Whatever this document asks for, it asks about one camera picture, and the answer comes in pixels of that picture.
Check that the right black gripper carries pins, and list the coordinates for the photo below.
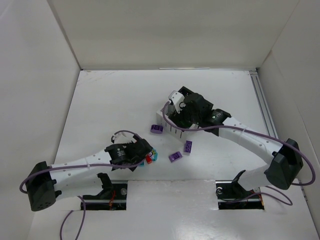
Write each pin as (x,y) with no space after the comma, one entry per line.
(183,116)

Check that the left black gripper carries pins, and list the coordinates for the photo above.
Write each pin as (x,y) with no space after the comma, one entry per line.
(144,149)

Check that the red rectangular lego brick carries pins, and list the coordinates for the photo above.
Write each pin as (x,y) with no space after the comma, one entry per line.
(149,159)

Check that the teal monster face lego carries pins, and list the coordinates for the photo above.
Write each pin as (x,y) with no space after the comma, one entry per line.
(154,155)

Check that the light green lego brick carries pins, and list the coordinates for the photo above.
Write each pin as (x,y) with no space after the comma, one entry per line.
(186,123)

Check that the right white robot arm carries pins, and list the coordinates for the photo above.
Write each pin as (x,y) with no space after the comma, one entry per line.
(282,162)

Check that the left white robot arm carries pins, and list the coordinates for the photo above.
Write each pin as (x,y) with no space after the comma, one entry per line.
(86,176)

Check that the black double bin container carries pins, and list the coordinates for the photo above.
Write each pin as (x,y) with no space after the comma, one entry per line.
(187,91)

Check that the white double bin container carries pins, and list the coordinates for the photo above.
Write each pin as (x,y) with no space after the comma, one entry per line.
(162,119)

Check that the purple round lego brick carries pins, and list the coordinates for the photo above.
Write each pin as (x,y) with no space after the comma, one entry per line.
(156,129)

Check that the purple rectangular lego brick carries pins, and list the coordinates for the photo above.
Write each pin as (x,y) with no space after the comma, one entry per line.
(188,147)

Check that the purple sloped lego brick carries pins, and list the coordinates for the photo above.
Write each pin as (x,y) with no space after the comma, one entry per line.
(175,156)

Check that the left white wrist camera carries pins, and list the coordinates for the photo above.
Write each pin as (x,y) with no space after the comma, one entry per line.
(122,138)

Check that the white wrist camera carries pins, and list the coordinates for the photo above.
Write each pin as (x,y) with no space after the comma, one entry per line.
(122,138)
(177,100)

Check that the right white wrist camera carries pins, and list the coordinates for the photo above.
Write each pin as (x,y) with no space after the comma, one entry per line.
(177,100)

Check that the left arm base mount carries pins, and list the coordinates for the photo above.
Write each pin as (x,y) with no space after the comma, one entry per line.
(112,195)

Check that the aluminium rail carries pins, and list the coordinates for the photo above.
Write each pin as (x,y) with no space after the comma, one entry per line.
(262,102)

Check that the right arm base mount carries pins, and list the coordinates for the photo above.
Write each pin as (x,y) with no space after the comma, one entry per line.
(232,196)

